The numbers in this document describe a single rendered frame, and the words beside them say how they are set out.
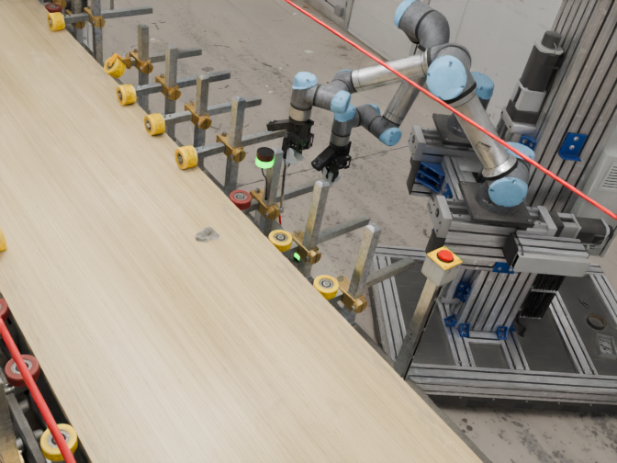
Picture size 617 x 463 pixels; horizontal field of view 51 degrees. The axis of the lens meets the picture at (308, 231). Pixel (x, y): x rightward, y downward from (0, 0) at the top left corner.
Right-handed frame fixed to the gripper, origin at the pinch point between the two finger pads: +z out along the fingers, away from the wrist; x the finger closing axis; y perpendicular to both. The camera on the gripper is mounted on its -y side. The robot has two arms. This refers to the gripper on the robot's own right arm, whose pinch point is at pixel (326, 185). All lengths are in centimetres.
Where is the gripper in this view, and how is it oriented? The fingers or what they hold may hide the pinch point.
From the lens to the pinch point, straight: 260.4
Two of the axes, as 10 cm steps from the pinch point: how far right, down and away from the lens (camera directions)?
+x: -6.0, -5.8, 5.5
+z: -1.5, 7.6, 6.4
